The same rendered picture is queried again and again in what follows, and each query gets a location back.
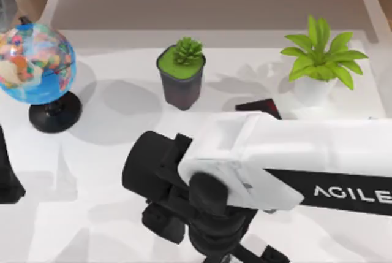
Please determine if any black and red flat object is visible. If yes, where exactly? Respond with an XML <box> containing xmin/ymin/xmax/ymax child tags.
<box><xmin>235</xmin><ymin>98</ymin><xmax>283</xmax><ymax>120</ymax></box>

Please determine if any succulent in dark grey pot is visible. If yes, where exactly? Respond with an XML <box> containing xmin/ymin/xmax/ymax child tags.
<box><xmin>156</xmin><ymin>36</ymin><xmax>207</xmax><ymax>112</ymax></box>

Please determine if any leafy plant in white pot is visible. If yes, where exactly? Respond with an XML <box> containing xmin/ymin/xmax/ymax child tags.
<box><xmin>279</xmin><ymin>14</ymin><xmax>370</xmax><ymax>108</ymax></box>

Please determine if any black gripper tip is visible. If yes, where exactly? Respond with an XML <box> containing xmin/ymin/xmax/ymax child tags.
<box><xmin>0</xmin><ymin>125</ymin><xmax>26</xmax><ymax>205</ymax></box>

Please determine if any blue globe on black stand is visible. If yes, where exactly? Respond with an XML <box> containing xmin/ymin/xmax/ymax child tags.
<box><xmin>0</xmin><ymin>16</ymin><xmax>83</xmax><ymax>134</ymax></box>

